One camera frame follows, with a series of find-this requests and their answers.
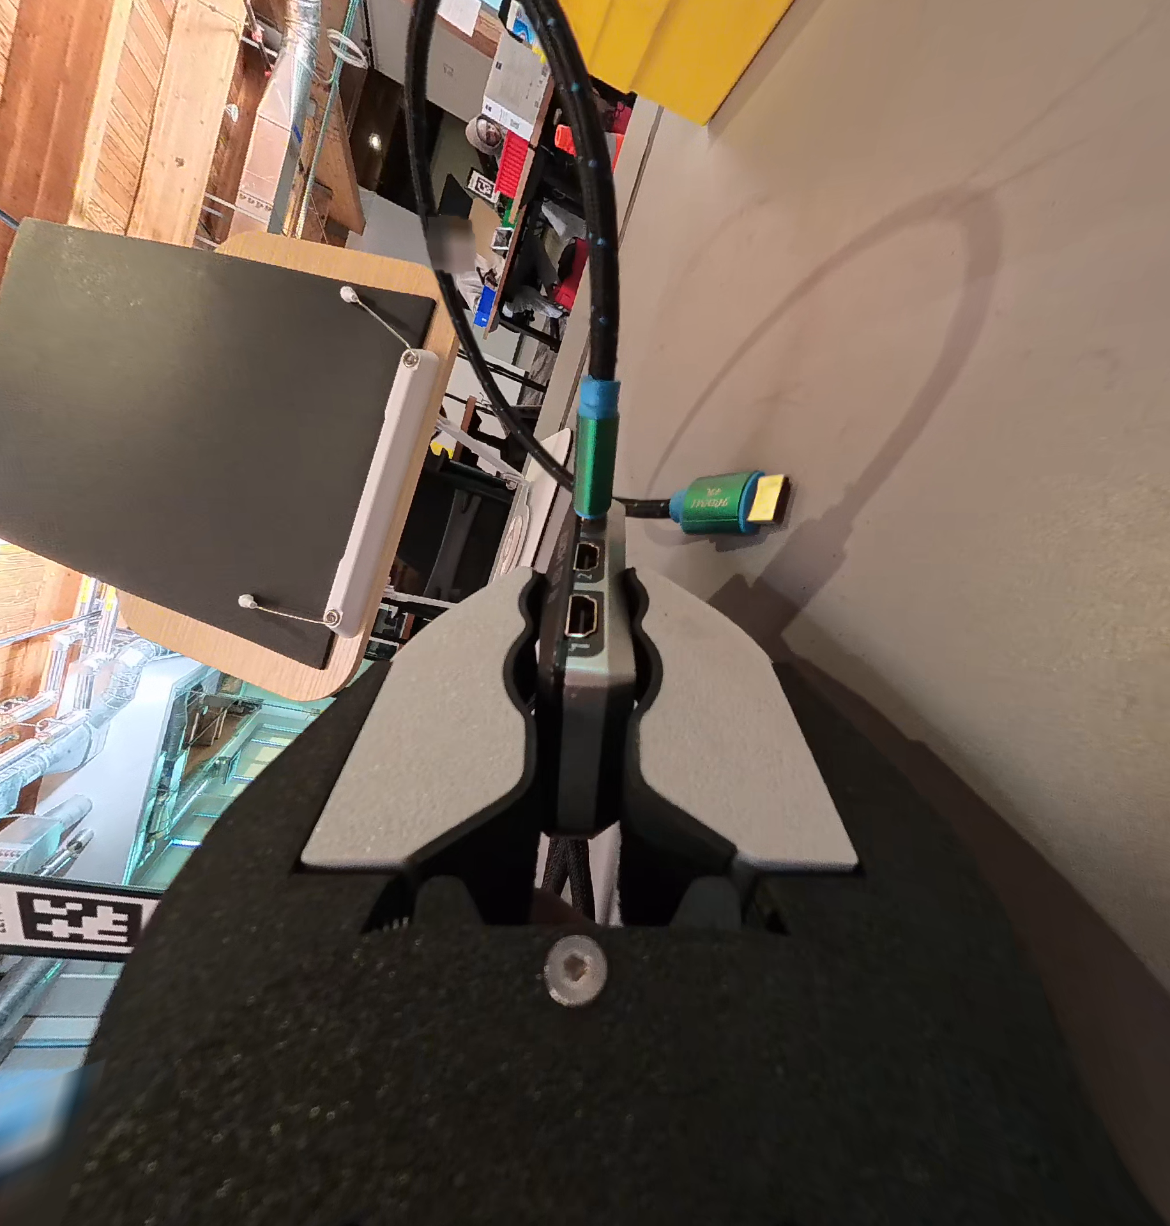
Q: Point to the white panel stand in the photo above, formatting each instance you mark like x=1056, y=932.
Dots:
x=384, y=479

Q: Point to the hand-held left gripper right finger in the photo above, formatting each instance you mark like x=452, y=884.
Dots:
x=748, y=766

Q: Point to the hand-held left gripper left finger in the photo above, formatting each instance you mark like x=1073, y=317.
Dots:
x=412, y=766

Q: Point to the wooden-framed black panel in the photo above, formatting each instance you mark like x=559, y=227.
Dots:
x=163, y=422

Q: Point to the yellow plastic bin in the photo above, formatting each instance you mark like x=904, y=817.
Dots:
x=681, y=49

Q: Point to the silver ventilation duct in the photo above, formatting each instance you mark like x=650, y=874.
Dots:
x=327, y=96

